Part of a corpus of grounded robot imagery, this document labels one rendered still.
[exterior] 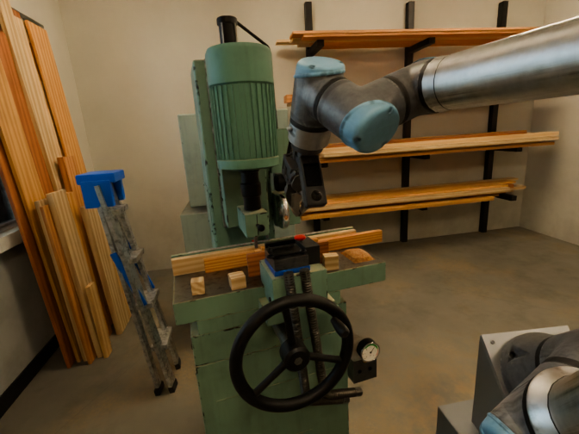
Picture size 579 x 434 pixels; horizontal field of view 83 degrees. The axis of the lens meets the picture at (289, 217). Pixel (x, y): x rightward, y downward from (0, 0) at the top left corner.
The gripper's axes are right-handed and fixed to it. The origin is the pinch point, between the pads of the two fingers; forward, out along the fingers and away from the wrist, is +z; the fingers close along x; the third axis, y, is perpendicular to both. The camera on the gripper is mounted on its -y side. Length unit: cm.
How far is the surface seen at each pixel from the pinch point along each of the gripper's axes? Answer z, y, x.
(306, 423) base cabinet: 58, -33, 1
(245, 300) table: 18.7, -9.9, 15.9
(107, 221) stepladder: 55, 65, 62
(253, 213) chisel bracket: 7.7, 10.2, 9.4
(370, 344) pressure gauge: 31.1, -24.7, -17.2
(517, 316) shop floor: 126, 0, -171
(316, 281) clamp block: 8.6, -14.9, -0.6
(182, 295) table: 18.1, -5.3, 31.2
